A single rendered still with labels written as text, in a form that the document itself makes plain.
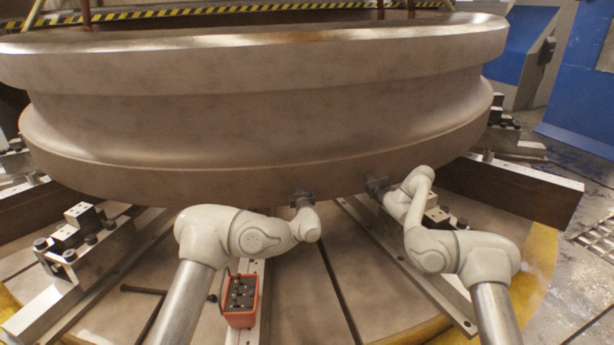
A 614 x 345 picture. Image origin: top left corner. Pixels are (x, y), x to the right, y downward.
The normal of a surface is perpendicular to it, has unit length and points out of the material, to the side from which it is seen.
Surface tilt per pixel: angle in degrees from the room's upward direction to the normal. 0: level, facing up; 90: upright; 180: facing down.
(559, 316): 0
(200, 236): 35
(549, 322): 0
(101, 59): 90
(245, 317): 97
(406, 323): 0
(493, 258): 22
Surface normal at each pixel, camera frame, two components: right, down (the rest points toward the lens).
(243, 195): 0.05, 0.46
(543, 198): -0.66, 0.36
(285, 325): -0.02, -0.89
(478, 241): -0.06, -0.76
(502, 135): -0.33, 0.44
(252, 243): -0.06, -0.14
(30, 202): 0.75, 0.29
